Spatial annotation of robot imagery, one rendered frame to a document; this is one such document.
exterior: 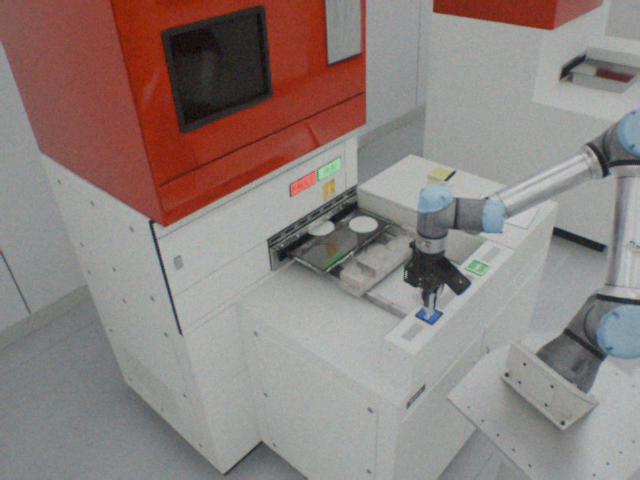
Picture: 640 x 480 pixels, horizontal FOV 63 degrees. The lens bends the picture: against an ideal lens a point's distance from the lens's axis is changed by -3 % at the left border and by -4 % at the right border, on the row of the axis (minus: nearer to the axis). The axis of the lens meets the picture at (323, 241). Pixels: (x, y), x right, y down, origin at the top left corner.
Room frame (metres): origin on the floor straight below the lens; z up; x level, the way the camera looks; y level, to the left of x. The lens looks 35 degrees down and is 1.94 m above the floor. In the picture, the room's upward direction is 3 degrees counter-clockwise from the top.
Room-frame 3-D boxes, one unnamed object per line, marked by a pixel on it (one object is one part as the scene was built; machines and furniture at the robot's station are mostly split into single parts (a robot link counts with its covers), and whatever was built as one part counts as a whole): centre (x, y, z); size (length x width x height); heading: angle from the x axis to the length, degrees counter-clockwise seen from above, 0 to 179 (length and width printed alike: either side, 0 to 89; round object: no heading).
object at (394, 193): (1.64, -0.48, 0.89); 0.62 x 0.35 x 0.14; 46
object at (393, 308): (1.30, -0.10, 0.84); 0.50 x 0.02 x 0.03; 46
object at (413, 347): (1.13, -0.36, 0.89); 0.55 x 0.09 x 0.14; 136
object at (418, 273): (1.05, -0.25, 1.12); 0.09 x 0.08 x 0.12; 46
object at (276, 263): (1.56, 0.02, 0.89); 0.44 x 0.02 x 0.10; 136
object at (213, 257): (1.44, 0.15, 1.02); 0.82 x 0.03 x 0.40; 136
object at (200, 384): (1.68, 0.40, 0.41); 0.82 x 0.71 x 0.82; 136
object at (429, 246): (1.04, -0.26, 1.20); 0.08 x 0.08 x 0.05
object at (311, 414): (1.41, -0.27, 0.41); 0.97 x 0.64 x 0.82; 136
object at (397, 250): (1.40, -0.20, 0.87); 0.36 x 0.08 x 0.03; 136
